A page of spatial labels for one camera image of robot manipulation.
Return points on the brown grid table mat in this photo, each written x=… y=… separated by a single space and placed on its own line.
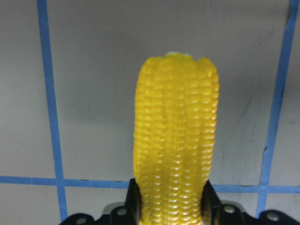
x=68 y=70

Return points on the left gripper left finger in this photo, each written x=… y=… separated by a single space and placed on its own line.
x=133 y=201

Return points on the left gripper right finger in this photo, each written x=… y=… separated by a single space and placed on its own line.
x=210 y=203

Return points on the yellow corn cob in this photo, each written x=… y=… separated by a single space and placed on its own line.
x=176 y=102

